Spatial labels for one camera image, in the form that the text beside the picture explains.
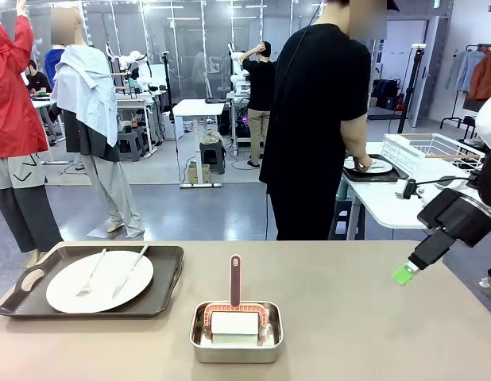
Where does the black camera tripod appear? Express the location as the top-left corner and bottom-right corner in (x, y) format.
(396, 42), (428, 135)

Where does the brown handled lint roller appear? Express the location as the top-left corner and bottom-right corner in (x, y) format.
(202, 253), (269, 347)

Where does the white side table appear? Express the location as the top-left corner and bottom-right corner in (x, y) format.
(339, 140), (487, 241)

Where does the mannequin in red jacket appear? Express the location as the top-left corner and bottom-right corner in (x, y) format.
(0, 0), (64, 267)

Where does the person right hand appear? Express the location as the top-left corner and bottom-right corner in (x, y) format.
(352, 152), (374, 172)

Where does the dark serving tray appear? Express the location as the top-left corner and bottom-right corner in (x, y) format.
(342, 153), (411, 183)

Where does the light grey hanging shirt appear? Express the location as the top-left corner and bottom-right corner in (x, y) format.
(445, 49), (485, 94)

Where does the dark grey step stool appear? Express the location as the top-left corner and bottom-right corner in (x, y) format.
(117, 126), (150, 162)

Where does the white wire dish rack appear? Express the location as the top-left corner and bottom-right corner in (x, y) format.
(381, 133), (488, 182)

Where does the seated background person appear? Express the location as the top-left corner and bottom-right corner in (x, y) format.
(25, 59), (52, 94)

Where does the black clothes rack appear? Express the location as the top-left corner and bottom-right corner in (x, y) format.
(439, 42), (491, 130)

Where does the orange hanging jacket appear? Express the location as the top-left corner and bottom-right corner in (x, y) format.
(466, 50), (491, 102)

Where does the black bag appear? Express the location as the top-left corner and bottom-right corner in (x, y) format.
(371, 78), (402, 111)

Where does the thin black camera cable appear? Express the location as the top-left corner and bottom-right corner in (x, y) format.
(415, 175), (480, 188)

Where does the brown serving tray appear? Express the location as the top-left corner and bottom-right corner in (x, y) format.
(0, 244), (185, 321)

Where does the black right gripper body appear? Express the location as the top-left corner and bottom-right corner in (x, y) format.
(416, 189), (491, 248)

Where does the white plate with cutlery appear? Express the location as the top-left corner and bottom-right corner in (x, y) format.
(344, 156), (394, 175)

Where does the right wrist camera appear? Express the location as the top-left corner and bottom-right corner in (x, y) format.
(395, 179), (426, 206)

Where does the background person in black shirt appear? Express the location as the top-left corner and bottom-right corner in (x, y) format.
(241, 40), (277, 168)

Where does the person right forearm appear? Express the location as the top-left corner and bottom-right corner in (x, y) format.
(339, 114), (370, 160)

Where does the white round dinner plate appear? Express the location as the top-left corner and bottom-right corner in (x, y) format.
(45, 249), (155, 314)

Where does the white standing desk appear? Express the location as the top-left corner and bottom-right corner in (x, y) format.
(172, 98), (227, 190)

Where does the rectangular metal tin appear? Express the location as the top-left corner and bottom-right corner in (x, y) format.
(188, 300), (285, 364)

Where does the person in black T-shirt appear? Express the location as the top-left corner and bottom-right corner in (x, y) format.
(259, 0), (389, 241)

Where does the grey plastic stool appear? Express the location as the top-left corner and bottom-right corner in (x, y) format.
(199, 140), (226, 176)

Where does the cardboard box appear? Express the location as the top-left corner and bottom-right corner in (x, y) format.
(187, 162), (211, 186)

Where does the mannequin in white shirt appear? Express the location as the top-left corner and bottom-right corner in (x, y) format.
(49, 7), (145, 240)

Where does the silver fork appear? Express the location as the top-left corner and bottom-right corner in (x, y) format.
(75, 248), (108, 299)

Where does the silver table knife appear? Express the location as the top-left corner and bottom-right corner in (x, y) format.
(111, 244), (150, 300)

